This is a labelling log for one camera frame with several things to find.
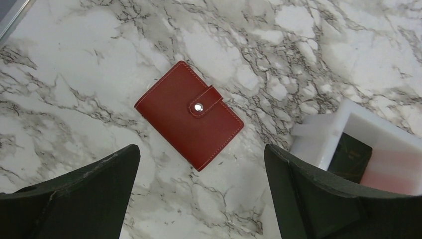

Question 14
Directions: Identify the white plastic bin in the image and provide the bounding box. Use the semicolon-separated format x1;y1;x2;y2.
290;100;422;195

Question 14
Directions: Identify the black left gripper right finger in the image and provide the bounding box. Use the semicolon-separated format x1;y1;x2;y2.
264;144;422;239

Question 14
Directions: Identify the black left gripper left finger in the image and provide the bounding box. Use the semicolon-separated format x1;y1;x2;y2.
0;144;140;239

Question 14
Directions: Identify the red leather card holder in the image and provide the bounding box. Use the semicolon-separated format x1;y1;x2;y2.
134;61;244;171

